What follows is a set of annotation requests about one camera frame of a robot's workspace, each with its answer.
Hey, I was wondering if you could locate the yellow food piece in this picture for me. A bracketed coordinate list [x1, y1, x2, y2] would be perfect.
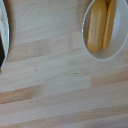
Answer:
[86, 0, 108, 53]
[101, 0, 118, 51]

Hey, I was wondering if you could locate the white ceramic bowl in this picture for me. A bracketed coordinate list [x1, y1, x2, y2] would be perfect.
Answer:
[81, 0, 128, 62]

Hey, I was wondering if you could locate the white floral rim plate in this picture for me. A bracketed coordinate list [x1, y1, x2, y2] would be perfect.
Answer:
[0, 0, 11, 71]

